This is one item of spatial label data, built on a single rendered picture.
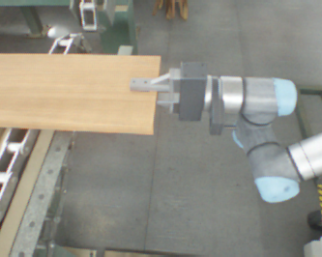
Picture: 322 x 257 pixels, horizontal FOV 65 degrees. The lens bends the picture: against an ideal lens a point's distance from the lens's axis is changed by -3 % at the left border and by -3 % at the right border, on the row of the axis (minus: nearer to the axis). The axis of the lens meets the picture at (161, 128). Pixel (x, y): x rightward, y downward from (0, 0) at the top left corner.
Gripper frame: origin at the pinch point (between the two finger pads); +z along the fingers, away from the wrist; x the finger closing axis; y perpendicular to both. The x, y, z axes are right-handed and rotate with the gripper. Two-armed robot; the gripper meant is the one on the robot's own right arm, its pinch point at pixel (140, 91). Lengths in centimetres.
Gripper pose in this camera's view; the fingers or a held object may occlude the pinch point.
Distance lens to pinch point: 56.0
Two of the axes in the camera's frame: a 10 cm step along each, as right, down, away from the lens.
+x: -0.2, -5.8, -8.2
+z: -10.0, -0.5, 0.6
